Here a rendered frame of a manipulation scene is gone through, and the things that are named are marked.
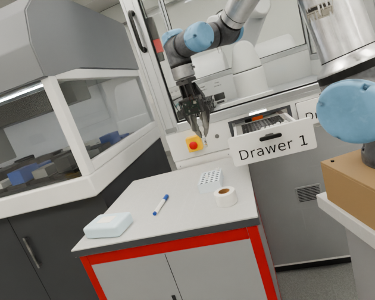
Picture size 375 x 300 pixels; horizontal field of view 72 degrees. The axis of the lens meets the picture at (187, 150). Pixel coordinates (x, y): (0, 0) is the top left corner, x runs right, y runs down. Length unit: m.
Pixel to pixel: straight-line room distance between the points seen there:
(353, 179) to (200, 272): 0.52
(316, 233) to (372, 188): 0.98
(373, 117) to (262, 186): 0.96
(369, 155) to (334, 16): 0.31
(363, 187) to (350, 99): 0.21
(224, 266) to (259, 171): 0.62
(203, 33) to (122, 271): 0.79
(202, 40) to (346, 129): 0.44
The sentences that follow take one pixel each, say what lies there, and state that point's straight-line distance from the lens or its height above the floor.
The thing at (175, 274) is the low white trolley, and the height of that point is 0.60.
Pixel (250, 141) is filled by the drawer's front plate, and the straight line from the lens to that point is 0.95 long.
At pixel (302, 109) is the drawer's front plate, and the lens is 1.29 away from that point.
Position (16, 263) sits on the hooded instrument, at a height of 0.49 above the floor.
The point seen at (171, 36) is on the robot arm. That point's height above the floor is 1.31.
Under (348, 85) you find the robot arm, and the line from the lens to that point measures 0.48.
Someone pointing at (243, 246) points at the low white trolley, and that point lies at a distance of 0.83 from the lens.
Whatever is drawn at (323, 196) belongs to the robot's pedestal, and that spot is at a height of 0.76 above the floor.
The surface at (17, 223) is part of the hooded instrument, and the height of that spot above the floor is 0.73.
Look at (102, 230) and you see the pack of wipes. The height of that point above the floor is 0.79.
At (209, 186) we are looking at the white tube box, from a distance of 0.96.
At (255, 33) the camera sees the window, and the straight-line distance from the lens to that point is 1.28.
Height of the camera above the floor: 1.15
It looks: 13 degrees down
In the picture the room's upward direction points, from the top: 18 degrees counter-clockwise
